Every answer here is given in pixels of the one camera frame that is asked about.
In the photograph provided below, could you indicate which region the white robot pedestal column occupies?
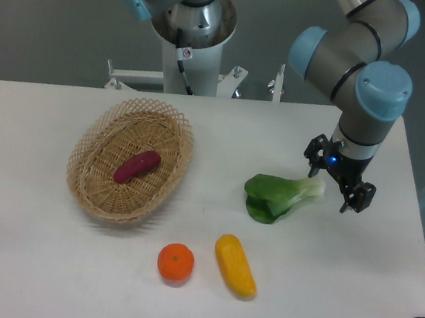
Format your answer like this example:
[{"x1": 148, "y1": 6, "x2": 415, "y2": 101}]
[{"x1": 152, "y1": 0, "x2": 237, "y2": 96}]

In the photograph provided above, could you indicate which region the yellow corn cob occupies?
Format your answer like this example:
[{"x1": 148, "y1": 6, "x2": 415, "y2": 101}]
[{"x1": 214, "y1": 234, "x2": 257, "y2": 300}]

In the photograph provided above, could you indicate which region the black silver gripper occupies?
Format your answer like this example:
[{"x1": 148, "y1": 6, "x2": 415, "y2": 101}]
[{"x1": 303, "y1": 127, "x2": 378, "y2": 213}]

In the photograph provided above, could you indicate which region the purple sweet potato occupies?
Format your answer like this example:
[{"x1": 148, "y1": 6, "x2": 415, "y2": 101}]
[{"x1": 113, "y1": 150, "x2": 162, "y2": 184}]

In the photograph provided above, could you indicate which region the black cable on pedestal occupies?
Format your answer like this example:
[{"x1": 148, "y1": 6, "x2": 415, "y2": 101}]
[{"x1": 168, "y1": 27, "x2": 203, "y2": 97}]

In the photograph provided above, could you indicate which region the orange tangerine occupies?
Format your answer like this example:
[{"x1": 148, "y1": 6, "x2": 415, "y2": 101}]
[{"x1": 157, "y1": 243, "x2": 195, "y2": 281}]

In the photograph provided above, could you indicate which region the green bok choy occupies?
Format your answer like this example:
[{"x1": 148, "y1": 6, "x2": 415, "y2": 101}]
[{"x1": 244, "y1": 174, "x2": 326, "y2": 225}]

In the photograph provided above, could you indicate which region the white metal base frame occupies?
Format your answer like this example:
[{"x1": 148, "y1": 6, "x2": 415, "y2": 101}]
[{"x1": 103, "y1": 40, "x2": 290, "y2": 112}]

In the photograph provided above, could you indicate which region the woven wicker oval basket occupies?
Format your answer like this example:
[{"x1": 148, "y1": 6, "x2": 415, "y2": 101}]
[{"x1": 66, "y1": 98, "x2": 194, "y2": 223}]

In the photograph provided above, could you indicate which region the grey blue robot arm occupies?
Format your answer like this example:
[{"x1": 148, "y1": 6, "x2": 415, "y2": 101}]
[{"x1": 122, "y1": 0, "x2": 420, "y2": 212}]

